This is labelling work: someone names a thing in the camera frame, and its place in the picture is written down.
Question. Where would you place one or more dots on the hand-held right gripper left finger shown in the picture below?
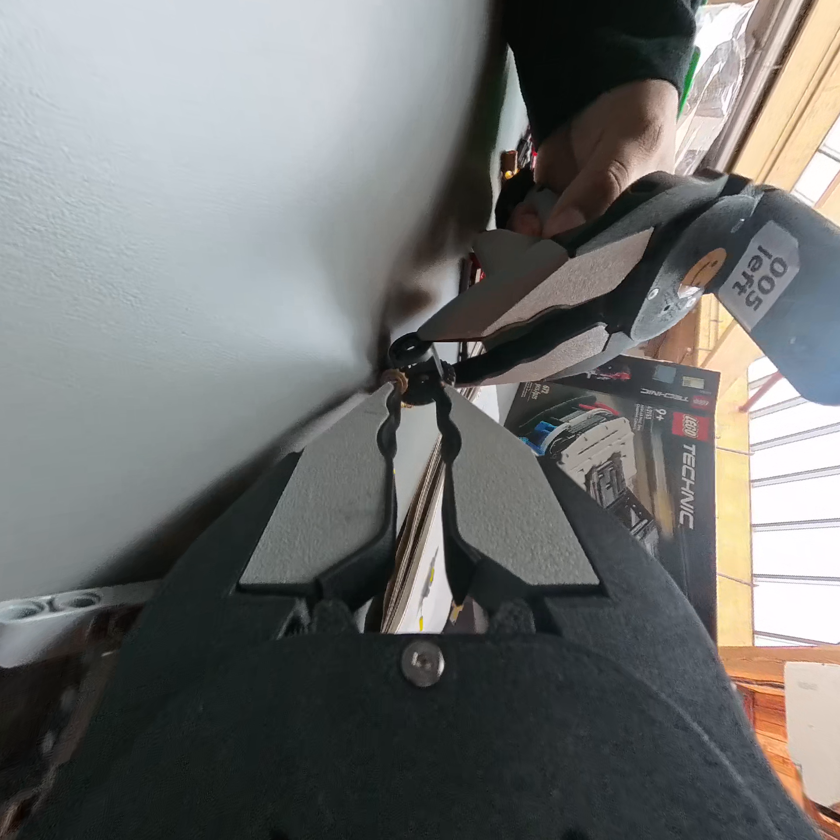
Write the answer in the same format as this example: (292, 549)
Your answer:
(328, 505)

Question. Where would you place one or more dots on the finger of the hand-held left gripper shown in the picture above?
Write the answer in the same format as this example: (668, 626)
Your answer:
(558, 358)
(577, 289)

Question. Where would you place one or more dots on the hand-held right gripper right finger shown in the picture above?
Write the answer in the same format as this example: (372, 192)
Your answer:
(518, 512)

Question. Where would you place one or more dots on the dark grey lego differential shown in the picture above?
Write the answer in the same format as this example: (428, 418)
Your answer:
(423, 384)

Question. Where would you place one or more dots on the tan bevel gear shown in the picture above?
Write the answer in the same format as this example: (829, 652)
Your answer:
(394, 378)

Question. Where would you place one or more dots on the person's left forearm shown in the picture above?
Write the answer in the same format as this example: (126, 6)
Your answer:
(590, 52)

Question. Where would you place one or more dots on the black lego set box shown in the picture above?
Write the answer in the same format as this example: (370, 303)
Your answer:
(623, 459)

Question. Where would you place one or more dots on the person's left hand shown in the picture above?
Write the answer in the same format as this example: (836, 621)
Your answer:
(610, 151)

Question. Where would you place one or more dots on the white instruction booklet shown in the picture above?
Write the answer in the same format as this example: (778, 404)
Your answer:
(413, 590)

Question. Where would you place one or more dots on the pile of clear plastic bags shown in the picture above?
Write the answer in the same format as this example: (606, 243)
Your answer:
(715, 72)

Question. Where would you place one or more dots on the window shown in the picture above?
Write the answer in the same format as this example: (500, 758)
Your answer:
(794, 492)

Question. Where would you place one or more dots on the light grey lego frame assembly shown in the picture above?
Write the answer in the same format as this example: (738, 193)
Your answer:
(39, 610)

